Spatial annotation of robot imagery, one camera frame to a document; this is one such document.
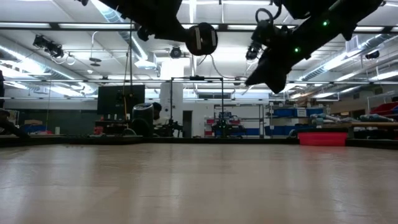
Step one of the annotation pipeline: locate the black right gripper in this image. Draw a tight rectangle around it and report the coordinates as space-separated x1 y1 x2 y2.
245 21 312 94

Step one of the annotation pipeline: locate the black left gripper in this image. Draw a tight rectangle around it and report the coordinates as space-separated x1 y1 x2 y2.
136 12 189 42

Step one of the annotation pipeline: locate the shelf with blue bins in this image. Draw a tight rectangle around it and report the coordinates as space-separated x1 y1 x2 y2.
266 102 328 138

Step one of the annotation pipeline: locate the black robot workstation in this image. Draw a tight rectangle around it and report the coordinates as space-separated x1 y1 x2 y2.
169 75 247 138

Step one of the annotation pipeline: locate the grey-blue cloth bundle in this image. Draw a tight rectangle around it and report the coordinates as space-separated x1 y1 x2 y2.
310 113 354 124
359 113 396 123

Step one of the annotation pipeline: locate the person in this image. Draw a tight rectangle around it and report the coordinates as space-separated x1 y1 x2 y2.
151 101 172 138
0 108 31 138

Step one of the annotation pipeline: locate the red collapsible bin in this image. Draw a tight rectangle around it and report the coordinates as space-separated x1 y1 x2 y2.
297 131 349 147

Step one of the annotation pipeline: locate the large black monitor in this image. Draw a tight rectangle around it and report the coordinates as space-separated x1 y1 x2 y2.
96 84 146 116

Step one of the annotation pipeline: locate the wooden workbench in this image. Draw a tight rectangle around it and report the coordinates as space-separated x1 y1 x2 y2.
310 121 398 140

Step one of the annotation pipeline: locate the red shelf bin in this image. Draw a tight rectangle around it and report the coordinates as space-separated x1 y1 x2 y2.
369 101 398 116

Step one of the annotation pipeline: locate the black ceiling-mounted device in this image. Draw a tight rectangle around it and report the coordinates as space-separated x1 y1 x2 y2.
32 34 65 59

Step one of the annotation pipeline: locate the black overhead camera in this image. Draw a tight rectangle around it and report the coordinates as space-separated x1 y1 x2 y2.
169 45 183 60

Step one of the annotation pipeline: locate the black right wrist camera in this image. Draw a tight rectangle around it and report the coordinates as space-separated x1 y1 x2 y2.
245 42 261 62

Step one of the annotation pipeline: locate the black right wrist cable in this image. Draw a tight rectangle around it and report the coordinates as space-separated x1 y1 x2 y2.
254 0 282 26

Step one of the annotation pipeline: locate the yellow hanging cable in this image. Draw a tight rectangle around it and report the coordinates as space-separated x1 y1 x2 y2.
122 46 130 129

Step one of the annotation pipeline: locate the grey metal shelf frame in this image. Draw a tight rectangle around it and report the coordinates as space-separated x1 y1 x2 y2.
366 91 398 123

